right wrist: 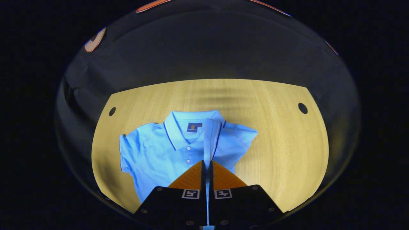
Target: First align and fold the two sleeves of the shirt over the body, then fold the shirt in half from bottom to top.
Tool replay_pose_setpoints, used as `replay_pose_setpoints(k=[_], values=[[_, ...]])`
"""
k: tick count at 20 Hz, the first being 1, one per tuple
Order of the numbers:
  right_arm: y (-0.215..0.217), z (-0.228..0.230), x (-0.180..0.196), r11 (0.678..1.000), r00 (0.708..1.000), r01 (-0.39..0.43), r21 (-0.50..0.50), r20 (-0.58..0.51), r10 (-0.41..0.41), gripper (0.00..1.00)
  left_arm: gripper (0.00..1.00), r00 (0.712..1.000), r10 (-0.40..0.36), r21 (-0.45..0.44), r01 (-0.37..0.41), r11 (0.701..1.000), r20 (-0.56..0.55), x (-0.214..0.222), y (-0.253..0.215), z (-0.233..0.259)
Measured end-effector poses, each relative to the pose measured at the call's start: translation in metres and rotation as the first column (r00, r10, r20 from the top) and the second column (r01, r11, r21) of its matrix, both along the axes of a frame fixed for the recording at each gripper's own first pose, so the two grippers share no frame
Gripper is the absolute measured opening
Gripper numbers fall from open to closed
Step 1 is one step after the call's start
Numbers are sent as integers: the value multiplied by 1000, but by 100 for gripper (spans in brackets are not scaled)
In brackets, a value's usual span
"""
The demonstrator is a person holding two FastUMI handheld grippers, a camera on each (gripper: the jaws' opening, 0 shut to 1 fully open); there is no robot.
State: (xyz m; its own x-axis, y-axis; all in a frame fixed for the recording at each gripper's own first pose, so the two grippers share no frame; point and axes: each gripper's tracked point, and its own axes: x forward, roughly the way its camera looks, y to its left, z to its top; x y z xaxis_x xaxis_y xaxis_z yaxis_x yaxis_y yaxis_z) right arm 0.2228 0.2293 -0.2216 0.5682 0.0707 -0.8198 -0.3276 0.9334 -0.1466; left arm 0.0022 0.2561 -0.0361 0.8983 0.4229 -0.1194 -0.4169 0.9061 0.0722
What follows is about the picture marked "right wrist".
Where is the black backdrop cloth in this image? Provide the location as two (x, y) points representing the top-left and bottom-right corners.
(54, 0), (361, 221)

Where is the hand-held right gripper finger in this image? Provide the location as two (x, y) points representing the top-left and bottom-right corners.
(134, 160), (208, 228)
(209, 160), (285, 228)

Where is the light blue T-shirt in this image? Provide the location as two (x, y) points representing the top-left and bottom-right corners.
(119, 110), (259, 230)

